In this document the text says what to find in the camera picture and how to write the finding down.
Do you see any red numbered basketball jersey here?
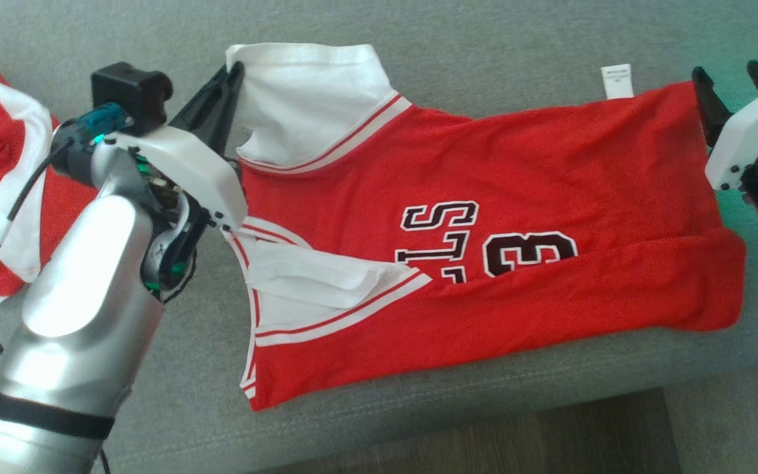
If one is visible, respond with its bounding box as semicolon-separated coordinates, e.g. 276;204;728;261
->
221;43;747;412

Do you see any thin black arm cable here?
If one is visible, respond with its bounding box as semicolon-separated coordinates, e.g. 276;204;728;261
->
0;135;77;356

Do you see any teal cable connector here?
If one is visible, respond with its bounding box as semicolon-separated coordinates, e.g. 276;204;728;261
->
76;102;135;144

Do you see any black arm strap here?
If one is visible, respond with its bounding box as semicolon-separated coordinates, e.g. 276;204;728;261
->
0;388;116;440

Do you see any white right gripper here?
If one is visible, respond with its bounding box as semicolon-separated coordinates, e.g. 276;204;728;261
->
691;59;758;192

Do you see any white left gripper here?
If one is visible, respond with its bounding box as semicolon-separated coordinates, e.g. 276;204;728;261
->
109;61;249;231

